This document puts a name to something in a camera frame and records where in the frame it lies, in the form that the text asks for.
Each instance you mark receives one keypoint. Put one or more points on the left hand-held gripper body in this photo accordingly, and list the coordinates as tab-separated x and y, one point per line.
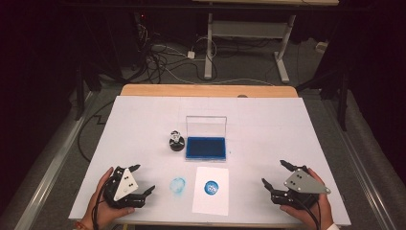
126	187

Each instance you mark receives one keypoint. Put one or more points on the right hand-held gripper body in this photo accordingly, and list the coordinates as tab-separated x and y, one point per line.
303	185

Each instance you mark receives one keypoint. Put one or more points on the black round stamp cap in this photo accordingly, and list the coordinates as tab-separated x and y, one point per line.
177	147

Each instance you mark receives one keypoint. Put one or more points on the round stamp with clear knob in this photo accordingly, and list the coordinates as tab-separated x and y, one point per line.
176	138

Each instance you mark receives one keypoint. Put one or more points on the white paper sheet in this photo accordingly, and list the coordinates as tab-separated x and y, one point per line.
210	201

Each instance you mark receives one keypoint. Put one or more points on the blue ink pad case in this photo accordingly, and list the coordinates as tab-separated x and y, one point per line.
206	148

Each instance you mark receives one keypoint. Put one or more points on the person's right hand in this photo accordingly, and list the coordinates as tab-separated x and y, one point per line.
314	214

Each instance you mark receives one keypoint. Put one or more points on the person's left hand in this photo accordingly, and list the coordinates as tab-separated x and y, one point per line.
105	214

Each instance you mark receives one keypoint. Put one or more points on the clear blue stamp cap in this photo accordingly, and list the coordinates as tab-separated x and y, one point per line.
177	186

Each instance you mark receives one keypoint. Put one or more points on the white table mat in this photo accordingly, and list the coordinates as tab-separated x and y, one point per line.
255	127

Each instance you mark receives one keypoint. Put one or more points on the grey round table plug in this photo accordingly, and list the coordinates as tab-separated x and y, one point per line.
242	96

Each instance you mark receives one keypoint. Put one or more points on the black metal stand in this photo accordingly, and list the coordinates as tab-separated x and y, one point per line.
79	96
342	96

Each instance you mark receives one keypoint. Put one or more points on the beige power strip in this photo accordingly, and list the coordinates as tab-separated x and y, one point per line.
321	47

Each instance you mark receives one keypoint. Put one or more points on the white power adapter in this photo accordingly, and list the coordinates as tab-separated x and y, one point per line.
191	54

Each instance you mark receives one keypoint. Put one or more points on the black box with red light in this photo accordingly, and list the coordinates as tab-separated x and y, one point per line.
140	32

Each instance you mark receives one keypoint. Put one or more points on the aluminium rail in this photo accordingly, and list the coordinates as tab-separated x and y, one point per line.
360	166
48	172

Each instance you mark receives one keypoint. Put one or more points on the white metal desk frame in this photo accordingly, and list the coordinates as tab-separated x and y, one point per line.
249	29

